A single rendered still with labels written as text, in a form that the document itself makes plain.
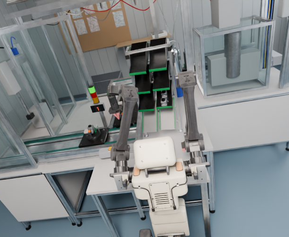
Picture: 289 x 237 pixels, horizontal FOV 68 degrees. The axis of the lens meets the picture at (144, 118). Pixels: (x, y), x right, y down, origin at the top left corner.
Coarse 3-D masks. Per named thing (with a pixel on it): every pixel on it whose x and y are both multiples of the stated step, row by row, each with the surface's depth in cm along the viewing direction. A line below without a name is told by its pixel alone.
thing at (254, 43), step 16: (208, 32) 246; (240, 32) 205; (256, 32) 204; (208, 48) 213; (224, 48) 213; (240, 48) 213; (256, 48) 212; (208, 64) 222; (224, 64) 221; (240, 64) 221; (256, 64) 220; (208, 80) 231; (224, 80) 230; (240, 80) 230; (256, 80) 230
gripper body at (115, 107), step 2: (116, 102) 158; (110, 104) 158; (112, 104) 158; (114, 104) 157; (116, 104) 158; (112, 106) 158; (114, 106) 158; (116, 106) 158; (118, 106) 161; (120, 106) 162; (122, 106) 163; (110, 108) 163; (112, 108) 159; (114, 108) 159; (116, 108) 159; (118, 108) 160; (120, 108) 160; (110, 110) 161; (112, 110) 160; (114, 110) 159; (116, 110) 159; (118, 110) 159; (120, 110) 160
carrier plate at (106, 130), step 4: (104, 128) 209; (108, 128) 208; (104, 132) 203; (84, 136) 204; (104, 136) 197; (84, 140) 198; (96, 140) 194; (100, 140) 193; (104, 140) 192; (80, 144) 193; (84, 144) 192; (88, 144) 191; (92, 144) 190; (96, 144) 190; (100, 144) 190
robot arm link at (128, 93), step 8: (128, 88) 115; (128, 96) 111; (136, 96) 112; (128, 104) 112; (128, 112) 114; (128, 120) 116; (120, 128) 120; (128, 128) 119; (120, 136) 120; (112, 144) 125; (120, 144) 122; (128, 144) 128; (112, 152) 124; (128, 152) 126; (112, 160) 124
